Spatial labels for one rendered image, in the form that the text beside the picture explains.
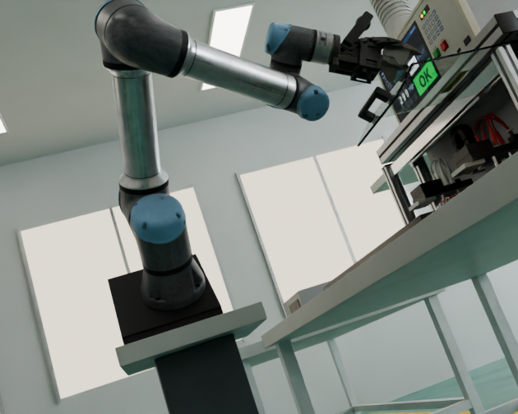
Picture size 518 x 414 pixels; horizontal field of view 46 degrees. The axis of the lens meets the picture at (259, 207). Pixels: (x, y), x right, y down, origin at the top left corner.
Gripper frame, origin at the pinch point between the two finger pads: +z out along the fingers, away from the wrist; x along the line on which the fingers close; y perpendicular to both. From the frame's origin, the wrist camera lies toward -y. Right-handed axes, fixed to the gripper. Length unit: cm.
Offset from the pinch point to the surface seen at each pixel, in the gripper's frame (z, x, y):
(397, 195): 12.4, -37.8, 19.7
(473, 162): 11.9, 6.8, 28.5
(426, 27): 3.5, 0.6, -9.2
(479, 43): 7.7, 18.2, 6.4
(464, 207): -9, 43, 55
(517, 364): 93, -110, 52
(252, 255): 32, -468, -77
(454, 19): 5.7, 10.9, -4.6
